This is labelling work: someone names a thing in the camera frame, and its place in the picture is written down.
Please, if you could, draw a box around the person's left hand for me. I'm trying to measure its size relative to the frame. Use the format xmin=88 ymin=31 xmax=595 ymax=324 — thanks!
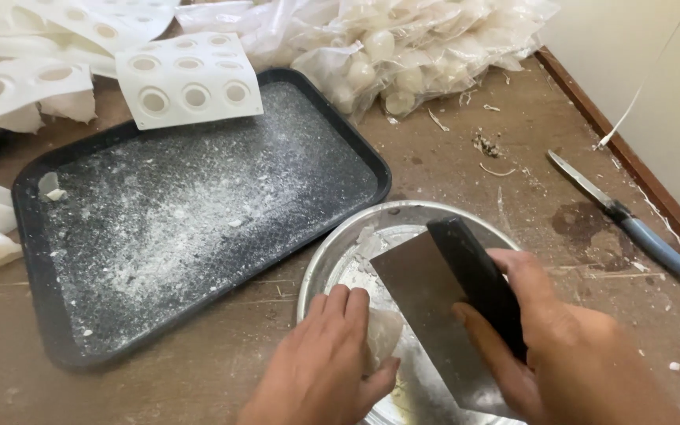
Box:
xmin=238 ymin=285 xmax=403 ymax=425

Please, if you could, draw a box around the person's right hand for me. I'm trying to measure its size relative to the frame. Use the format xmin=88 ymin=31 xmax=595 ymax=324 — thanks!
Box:
xmin=452 ymin=248 xmax=622 ymax=425

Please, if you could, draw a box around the white wax lump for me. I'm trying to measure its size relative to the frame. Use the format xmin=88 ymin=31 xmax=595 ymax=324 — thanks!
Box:
xmin=364 ymin=307 xmax=406 ymax=374

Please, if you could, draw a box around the black-handled metal bench scraper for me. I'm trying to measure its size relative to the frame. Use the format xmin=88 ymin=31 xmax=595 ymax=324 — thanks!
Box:
xmin=370 ymin=215 xmax=530 ymax=421

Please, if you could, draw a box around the round metal pan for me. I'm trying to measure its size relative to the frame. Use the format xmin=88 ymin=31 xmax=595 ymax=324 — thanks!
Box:
xmin=297 ymin=201 xmax=530 ymax=425

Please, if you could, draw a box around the black rectangular tray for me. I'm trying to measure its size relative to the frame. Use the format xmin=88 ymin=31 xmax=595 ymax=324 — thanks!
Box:
xmin=11 ymin=68 xmax=393 ymax=371

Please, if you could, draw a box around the small debris clump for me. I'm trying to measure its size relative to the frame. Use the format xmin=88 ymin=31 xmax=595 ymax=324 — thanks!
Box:
xmin=472 ymin=131 xmax=501 ymax=158

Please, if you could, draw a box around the thin white strip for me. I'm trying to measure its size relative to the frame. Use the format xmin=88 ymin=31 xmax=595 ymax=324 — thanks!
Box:
xmin=595 ymin=0 xmax=680 ymax=150

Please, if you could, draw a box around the white silicone mold sheet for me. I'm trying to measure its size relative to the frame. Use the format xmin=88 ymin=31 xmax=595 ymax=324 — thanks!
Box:
xmin=115 ymin=32 xmax=264 ymax=131

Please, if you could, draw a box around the small white wax piece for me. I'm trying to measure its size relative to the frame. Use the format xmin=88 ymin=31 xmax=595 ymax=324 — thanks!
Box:
xmin=37 ymin=171 xmax=68 ymax=203

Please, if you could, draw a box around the heap of clear plastic bags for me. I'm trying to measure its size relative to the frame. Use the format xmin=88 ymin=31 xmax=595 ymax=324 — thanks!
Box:
xmin=175 ymin=0 xmax=560 ymax=122

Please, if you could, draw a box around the heap of white silicone molds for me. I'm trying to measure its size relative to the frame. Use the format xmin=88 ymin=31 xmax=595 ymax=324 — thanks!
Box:
xmin=0 ymin=0 xmax=181 ymax=134

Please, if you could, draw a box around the blue-handled knife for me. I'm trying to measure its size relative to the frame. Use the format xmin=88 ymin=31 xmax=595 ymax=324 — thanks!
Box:
xmin=547 ymin=149 xmax=680 ymax=282

